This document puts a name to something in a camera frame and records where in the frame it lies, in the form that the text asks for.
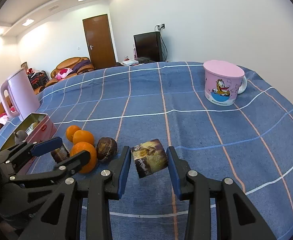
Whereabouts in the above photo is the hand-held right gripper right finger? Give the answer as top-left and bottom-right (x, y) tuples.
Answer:
(166, 146), (277, 240)

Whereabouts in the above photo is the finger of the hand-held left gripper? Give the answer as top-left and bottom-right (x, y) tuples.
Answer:
(9, 151), (91, 188)
(0, 137), (62, 173)

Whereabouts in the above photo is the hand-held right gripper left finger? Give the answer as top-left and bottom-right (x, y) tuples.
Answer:
(18, 145), (132, 240)

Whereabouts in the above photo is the large orange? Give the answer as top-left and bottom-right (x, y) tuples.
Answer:
(70, 142), (97, 174)

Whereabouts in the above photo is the medium orange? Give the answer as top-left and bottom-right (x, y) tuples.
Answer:
(73, 130), (95, 147)

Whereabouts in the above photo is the dark purple beetroot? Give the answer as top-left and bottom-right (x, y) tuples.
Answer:
(13, 130), (27, 144)

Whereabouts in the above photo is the dark brown water chestnut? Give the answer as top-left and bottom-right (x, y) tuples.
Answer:
(97, 137), (118, 161)

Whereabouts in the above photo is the small orange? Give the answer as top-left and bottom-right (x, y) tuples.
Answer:
(66, 125), (82, 142)

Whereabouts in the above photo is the pink electric kettle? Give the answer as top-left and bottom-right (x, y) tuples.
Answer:
(0, 68), (40, 120)

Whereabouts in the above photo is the long brown leather sofa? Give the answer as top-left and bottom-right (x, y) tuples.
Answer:
(0, 95), (12, 137)

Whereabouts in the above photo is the brown leather armchair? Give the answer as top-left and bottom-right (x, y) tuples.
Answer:
(51, 57), (95, 80)

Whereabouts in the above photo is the purple blanket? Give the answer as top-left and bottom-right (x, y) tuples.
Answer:
(73, 59), (90, 72)

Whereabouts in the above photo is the pink cartoon mug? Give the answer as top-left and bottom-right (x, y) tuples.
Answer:
(203, 64), (247, 107)

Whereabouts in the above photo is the white flat box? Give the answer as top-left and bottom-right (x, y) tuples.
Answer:
(121, 59), (139, 67)

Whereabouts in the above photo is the pink mug lid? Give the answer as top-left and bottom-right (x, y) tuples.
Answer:
(203, 60), (245, 79)

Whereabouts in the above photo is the brown wooden door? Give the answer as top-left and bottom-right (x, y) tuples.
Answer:
(83, 14), (117, 68)

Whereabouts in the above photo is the black television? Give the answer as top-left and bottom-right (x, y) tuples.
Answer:
(133, 32), (164, 63)

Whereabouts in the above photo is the black power cable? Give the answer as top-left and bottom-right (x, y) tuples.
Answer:
(160, 30), (168, 62)

